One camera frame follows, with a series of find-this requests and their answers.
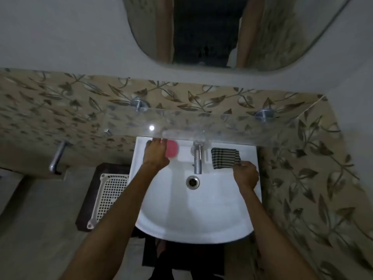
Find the person's right hand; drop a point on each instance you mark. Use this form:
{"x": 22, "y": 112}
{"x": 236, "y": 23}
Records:
{"x": 246, "y": 174}

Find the person's left hand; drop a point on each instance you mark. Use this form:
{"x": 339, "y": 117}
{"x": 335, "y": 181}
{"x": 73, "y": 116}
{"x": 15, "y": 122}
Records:
{"x": 156, "y": 155}

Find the pink plastic soap dish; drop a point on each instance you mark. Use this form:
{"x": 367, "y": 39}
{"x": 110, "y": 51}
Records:
{"x": 172, "y": 148}

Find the checkered cleaning cloth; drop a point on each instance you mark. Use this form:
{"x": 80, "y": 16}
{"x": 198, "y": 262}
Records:
{"x": 224, "y": 157}

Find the person's left forearm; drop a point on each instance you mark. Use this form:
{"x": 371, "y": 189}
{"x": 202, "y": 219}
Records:
{"x": 122, "y": 218}

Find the person's right forearm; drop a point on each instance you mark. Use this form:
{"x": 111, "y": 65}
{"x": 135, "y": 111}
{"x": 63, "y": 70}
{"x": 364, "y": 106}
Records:
{"x": 268, "y": 236}

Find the chrome sink faucet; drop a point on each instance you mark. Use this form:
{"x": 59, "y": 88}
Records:
{"x": 198, "y": 163}

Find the clear glass shelf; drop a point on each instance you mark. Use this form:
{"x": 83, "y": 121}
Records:
{"x": 186, "y": 122}

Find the metal sink drain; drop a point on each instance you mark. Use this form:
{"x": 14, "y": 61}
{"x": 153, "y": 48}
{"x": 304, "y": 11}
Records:
{"x": 193, "y": 182}

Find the small chrome shelf peg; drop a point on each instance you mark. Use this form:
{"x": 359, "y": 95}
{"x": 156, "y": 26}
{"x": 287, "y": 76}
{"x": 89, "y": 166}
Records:
{"x": 108, "y": 132}

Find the white perforated plastic basket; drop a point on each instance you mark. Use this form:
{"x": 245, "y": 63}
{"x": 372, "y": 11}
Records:
{"x": 109, "y": 198}

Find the white ceramic sink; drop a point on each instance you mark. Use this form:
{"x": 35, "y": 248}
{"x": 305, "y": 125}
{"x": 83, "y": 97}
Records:
{"x": 198, "y": 215}

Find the dark brown stool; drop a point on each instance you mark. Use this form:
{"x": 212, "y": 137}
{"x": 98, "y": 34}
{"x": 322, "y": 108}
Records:
{"x": 87, "y": 195}

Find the round chrome shelf bracket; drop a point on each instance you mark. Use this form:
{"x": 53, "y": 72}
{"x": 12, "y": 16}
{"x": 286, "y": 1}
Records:
{"x": 264, "y": 115}
{"x": 139, "y": 103}

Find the chrome wall tap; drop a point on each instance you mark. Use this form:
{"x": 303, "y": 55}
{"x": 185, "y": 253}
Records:
{"x": 56, "y": 158}

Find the rounded wall mirror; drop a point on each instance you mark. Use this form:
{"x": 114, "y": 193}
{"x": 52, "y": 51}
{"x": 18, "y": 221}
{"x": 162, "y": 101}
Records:
{"x": 291, "y": 26}

